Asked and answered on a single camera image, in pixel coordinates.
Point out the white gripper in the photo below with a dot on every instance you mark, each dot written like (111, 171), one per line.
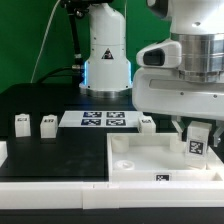
(161, 91)

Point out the white square tabletop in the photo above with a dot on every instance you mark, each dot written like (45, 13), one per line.
(135, 157)

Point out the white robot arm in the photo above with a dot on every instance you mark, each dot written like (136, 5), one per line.
(182, 76)

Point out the white marker sheet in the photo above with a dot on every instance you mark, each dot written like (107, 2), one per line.
(100, 119)

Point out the white left fence piece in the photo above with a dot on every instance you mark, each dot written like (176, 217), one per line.
(3, 152)

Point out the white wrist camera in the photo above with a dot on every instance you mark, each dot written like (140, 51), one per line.
(164, 54)

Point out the white front fence rail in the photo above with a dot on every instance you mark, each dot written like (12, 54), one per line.
(84, 195)

